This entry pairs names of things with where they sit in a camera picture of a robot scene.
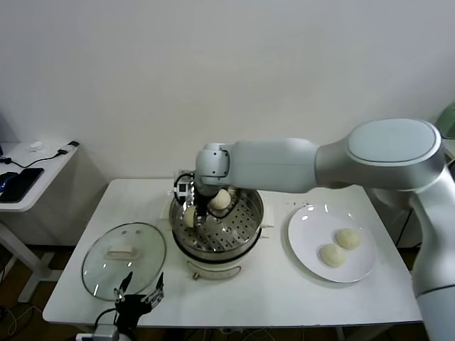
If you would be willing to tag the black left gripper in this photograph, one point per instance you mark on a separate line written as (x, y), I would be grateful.
(131, 307)

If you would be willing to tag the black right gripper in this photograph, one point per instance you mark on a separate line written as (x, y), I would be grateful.
(202, 202)

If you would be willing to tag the white steamed baozi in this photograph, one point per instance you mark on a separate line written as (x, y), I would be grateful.
(333, 255)
(348, 238)
(220, 200)
(188, 218)

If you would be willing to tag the glass pot lid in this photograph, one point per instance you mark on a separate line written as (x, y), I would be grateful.
(124, 250)

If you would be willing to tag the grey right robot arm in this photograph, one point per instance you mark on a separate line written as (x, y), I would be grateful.
(284, 163)

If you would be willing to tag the stainless steamer basket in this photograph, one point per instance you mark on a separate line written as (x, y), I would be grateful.
(227, 234)

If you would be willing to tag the dark crumb specks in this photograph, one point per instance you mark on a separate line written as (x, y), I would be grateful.
(296, 203)

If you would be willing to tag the white round plate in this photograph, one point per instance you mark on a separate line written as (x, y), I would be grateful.
(305, 231)

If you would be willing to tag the black silver plug adapter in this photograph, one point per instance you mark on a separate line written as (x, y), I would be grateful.
(73, 144)

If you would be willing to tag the black smartphone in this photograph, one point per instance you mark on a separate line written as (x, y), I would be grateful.
(25, 183)

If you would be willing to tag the small white adapter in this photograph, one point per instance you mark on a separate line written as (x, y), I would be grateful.
(36, 146)

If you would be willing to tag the blue computer mouse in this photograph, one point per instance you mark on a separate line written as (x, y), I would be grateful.
(5, 181)

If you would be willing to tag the pale green appliance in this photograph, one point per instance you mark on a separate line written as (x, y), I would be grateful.
(449, 124)

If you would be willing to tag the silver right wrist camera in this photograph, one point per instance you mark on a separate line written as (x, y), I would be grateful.
(182, 188)

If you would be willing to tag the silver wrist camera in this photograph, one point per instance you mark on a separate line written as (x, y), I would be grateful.
(106, 328)
(182, 188)

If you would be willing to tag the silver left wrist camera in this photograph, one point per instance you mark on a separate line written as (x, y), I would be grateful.
(106, 328)

